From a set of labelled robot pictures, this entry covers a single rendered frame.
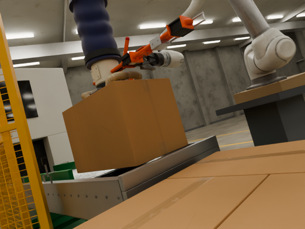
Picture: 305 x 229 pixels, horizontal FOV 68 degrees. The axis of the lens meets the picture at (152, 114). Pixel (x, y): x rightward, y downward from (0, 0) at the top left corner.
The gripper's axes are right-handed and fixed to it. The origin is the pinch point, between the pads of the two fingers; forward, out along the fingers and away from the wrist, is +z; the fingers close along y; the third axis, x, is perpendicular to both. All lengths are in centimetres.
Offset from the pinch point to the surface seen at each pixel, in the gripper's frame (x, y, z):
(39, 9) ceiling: 543, -392, -205
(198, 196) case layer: -47, 59, 36
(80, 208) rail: 31, 67, 36
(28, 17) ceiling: 588, -393, -188
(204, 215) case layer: -55, 59, 46
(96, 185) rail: 8, 55, 35
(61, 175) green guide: 72, 51, 25
